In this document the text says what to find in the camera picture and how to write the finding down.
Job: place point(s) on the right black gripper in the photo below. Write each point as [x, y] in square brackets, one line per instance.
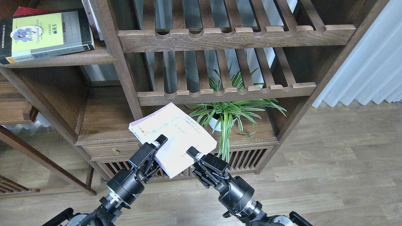
[235, 194]

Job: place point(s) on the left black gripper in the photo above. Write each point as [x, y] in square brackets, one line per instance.
[126, 186]

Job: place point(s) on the white and lilac book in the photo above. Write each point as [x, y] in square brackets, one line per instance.
[181, 131]

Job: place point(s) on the black and green book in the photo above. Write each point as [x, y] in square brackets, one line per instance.
[31, 37]

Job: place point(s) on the red paperback book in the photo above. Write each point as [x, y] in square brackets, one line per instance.
[21, 11]

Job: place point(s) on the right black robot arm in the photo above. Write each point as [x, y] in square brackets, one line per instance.
[260, 218]

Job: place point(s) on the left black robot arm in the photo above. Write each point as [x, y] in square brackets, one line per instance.
[102, 216]

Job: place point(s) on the brass drawer knob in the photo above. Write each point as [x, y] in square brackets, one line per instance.
[115, 151]

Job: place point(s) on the white plant pot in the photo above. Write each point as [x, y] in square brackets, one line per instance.
[214, 124]

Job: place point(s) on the green spider plant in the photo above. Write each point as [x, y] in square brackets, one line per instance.
[227, 111]

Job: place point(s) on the dark wooden bookshelf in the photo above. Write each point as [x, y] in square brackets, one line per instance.
[187, 52]

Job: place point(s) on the upright white book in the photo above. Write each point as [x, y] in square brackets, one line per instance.
[96, 31]

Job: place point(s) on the white curtain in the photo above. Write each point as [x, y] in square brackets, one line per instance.
[372, 72]

